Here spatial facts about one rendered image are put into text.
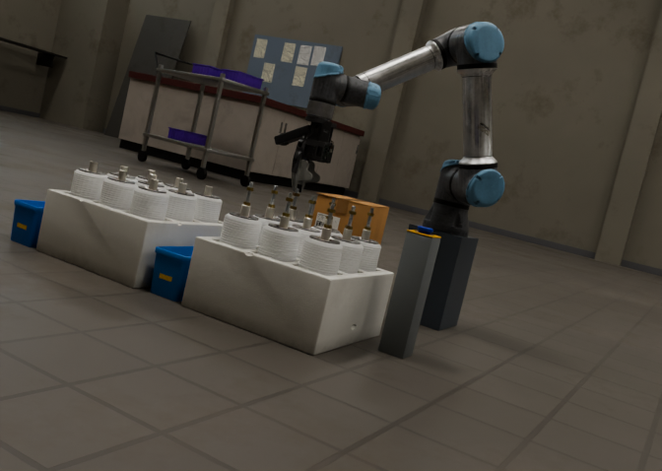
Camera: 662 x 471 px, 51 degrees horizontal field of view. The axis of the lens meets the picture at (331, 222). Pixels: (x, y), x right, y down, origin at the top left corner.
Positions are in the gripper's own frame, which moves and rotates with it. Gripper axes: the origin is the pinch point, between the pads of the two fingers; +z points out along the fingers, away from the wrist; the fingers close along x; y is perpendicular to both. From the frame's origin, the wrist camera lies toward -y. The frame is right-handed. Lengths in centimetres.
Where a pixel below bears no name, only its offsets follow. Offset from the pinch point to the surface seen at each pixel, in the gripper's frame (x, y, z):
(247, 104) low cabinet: 525, -321, -50
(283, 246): -28.4, 13.1, 13.2
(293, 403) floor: -65, 39, 34
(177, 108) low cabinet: 537, -420, -29
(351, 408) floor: -57, 47, 34
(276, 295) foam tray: -32.8, 16.2, 23.9
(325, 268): -29.0, 25.2, 15.2
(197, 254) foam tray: -30.7, -8.0, 20.7
